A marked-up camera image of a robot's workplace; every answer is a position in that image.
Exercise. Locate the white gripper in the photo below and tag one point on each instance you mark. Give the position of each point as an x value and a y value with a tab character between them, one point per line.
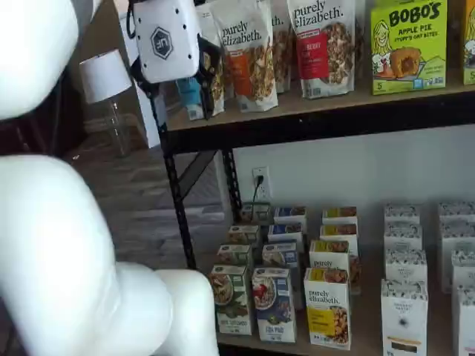
167	41

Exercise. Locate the blue Flax Plus oatmeal box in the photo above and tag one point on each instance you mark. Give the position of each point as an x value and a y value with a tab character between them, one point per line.
274	308

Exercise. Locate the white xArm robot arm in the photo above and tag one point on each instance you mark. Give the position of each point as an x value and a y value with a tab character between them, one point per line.
55	259

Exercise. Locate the black metal shelf rack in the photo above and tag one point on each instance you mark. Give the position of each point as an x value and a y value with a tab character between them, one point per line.
334	122

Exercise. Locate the yellow purely elizabeth box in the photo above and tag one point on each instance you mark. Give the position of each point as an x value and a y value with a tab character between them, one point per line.
339	213
328	256
337	230
326	311

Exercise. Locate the green apple cinnamon oatmeal box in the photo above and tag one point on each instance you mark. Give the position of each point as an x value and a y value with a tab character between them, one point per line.
230	296

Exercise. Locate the green Bobo's apple pie box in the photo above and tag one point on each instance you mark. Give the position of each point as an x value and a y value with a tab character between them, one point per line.
408	48

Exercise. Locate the white organic pantry box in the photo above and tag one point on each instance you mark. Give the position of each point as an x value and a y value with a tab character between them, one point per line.
467	322
456	211
456	237
465	270
402	237
404	319
402	213
404	267

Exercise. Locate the yellow Bobo's snack box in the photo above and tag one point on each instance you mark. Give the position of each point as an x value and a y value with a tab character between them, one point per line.
469	44

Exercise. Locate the blue label granola bag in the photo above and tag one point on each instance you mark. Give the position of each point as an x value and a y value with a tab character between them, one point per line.
187	96

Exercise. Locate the orange label granola bag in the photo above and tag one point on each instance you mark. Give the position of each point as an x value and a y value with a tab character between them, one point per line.
245	55

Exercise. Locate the white shade table lamp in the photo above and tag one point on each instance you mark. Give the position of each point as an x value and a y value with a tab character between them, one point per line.
104	74

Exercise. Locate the white granola bag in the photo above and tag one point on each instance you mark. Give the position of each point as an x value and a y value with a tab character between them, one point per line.
282	48

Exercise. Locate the dark brown armchair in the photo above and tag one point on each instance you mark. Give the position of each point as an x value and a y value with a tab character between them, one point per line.
55	130

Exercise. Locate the red label granola bag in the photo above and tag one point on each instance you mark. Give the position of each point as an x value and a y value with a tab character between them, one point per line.
323	48

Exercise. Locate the white wall outlet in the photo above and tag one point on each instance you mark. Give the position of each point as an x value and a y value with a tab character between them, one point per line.
264	193

